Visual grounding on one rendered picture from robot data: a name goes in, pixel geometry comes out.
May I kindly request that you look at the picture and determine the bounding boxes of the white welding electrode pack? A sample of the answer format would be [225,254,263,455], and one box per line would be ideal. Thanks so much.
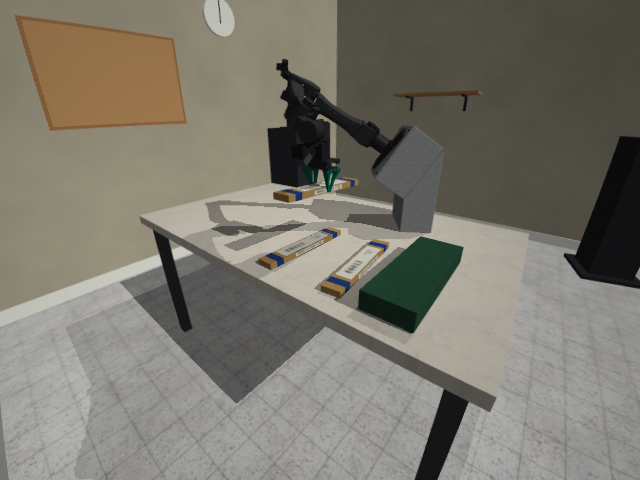
[259,227,341,270]
[321,239,389,298]

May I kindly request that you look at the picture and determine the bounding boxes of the cream welding electrode pack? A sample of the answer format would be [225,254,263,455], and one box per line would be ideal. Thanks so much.
[273,177,359,203]

